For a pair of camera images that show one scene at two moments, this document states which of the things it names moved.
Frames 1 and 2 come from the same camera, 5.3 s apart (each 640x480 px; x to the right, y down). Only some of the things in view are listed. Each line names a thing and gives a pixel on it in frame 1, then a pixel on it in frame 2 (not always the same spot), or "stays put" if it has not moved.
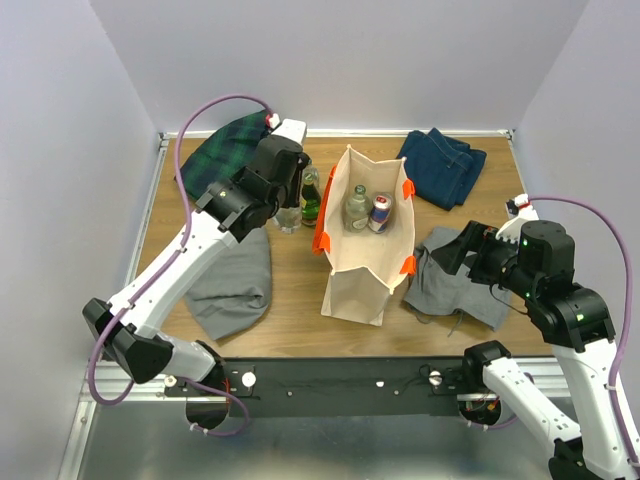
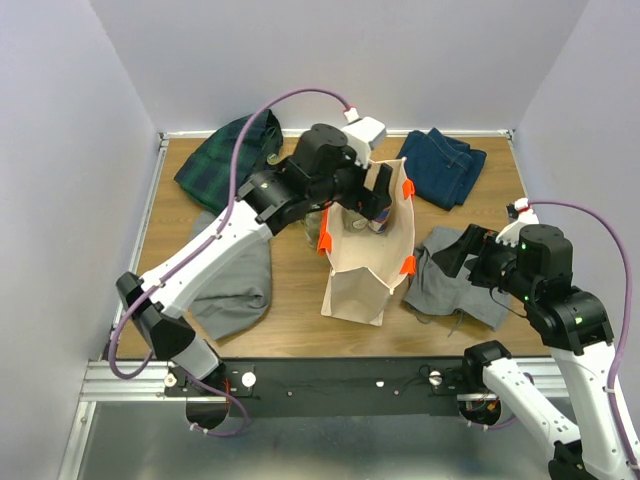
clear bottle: (288, 219) -> (312, 223)
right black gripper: (477, 236) stays put
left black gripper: (294, 197) -> (369, 202)
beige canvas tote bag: (365, 268) stays put
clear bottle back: (357, 211) stays put
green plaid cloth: (224, 152) stays put
